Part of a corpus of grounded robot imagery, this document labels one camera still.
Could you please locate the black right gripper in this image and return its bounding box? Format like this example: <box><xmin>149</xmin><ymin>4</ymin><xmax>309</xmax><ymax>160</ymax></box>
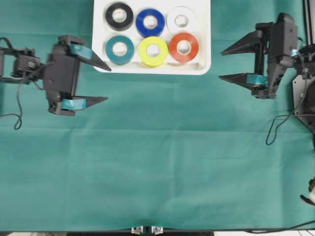
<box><xmin>219</xmin><ymin>22</ymin><xmax>286</xmax><ymax>99</ymax></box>

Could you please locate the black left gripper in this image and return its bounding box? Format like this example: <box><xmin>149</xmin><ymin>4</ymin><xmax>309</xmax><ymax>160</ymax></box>
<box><xmin>43</xmin><ymin>35</ymin><xmax>112</xmax><ymax>117</ymax></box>

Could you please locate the teal tape roll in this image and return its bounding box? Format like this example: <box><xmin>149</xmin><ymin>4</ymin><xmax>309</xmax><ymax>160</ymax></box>
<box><xmin>105</xmin><ymin>35</ymin><xmax>134</xmax><ymax>65</ymax></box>

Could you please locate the black tape roll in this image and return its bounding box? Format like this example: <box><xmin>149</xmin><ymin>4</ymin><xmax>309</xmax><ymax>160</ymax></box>
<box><xmin>105</xmin><ymin>2</ymin><xmax>134</xmax><ymax>31</ymax></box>

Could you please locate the yellow tape roll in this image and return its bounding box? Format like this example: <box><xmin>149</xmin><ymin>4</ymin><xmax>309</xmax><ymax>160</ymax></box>
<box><xmin>138</xmin><ymin>36</ymin><xmax>168</xmax><ymax>67</ymax></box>

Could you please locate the red tape roll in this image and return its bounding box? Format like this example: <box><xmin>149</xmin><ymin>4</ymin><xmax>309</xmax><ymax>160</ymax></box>
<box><xmin>169</xmin><ymin>32</ymin><xmax>199</xmax><ymax>63</ymax></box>

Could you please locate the blue tape roll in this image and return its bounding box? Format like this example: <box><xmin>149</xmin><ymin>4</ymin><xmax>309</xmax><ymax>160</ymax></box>
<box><xmin>135</xmin><ymin>8</ymin><xmax>165</xmax><ymax>37</ymax></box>

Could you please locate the white tape roll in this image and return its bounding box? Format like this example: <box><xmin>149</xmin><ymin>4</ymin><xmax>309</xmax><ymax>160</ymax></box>
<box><xmin>166</xmin><ymin>6</ymin><xmax>197</xmax><ymax>33</ymax></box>

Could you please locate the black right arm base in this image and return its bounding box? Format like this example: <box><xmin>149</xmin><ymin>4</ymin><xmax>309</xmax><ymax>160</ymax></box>
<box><xmin>292</xmin><ymin>75</ymin><xmax>315</xmax><ymax>134</ymax></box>

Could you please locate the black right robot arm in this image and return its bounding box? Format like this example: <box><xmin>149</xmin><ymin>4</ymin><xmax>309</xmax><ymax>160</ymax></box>
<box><xmin>219</xmin><ymin>22</ymin><xmax>315</xmax><ymax>99</ymax></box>

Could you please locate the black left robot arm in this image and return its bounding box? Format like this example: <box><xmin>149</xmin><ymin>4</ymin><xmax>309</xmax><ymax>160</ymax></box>
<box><xmin>0</xmin><ymin>35</ymin><xmax>111</xmax><ymax>116</ymax></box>

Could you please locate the white plastic tray case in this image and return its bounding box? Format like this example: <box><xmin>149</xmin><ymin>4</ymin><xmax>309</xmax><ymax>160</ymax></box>
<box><xmin>92</xmin><ymin>0</ymin><xmax>212</xmax><ymax>75</ymax></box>

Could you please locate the green table cloth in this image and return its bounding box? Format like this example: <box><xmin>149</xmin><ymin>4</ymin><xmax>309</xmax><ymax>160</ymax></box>
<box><xmin>0</xmin><ymin>0</ymin><xmax>315</xmax><ymax>231</ymax></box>

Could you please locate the black white object at edge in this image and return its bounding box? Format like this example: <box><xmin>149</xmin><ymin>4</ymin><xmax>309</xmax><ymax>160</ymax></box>
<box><xmin>300</xmin><ymin>178</ymin><xmax>315</xmax><ymax>206</ymax></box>

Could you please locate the silver left table clamp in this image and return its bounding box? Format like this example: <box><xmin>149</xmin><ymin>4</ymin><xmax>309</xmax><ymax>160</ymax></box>
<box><xmin>131</xmin><ymin>226</ymin><xmax>144</xmax><ymax>235</ymax></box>

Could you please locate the silver table clamp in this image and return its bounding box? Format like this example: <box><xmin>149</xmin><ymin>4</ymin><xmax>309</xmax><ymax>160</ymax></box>
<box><xmin>131</xmin><ymin>226</ymin><xmax>144</xmax><ymax>235</ymax></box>
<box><xmin>151</xmin><ymin>226</ymin><xmax>163</xmax><ymax>235</ymax></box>

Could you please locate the silver right table clamp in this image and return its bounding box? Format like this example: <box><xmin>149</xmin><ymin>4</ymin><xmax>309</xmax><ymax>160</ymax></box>
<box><xmin>151</xmin><ymin>226</ymin><xmax>163</xmax><ymax>235</ymax></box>

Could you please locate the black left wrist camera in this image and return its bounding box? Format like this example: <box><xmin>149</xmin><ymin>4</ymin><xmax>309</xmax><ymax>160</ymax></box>
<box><xmin>43</xmin><ymin>44</ymin><xmax>80</xmax><ymax>102</ymax></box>

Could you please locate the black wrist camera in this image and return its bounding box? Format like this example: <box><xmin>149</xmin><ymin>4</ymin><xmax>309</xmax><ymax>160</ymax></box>
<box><xmin>43</xmin><ymin>44</ymin><xmax>80</xmax><ymax>102</ymax></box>
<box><xmin>268</xmin><ymin>13</ymin><xmax>298</xmax><ymax>68</ymax></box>

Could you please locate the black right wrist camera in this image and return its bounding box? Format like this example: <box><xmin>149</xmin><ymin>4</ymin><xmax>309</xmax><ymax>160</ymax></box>
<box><xmin>268</xmin><ymin>13</ymin><xmax>298</xmax><ymax>68</ymax></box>

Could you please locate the black right camera cable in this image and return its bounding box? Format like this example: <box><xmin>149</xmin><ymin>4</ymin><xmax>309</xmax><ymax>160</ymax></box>
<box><xmin>265</xmin><ymin>49</ymin><xmax>313</xmax><ymax>146</ymax></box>

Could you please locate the aluminium frame rail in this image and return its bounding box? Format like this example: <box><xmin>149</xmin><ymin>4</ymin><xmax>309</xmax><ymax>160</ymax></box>
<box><xmin>303</xmin><ymin>0</ymin><xmax>315</xmax><ymax>45</ymax></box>

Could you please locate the black cable at bottom edge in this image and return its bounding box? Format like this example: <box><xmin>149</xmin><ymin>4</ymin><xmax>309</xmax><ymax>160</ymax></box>
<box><xmin>242</xmin><ymin>219</ymin><xmax>315</xmax><ymax>234</ymax></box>

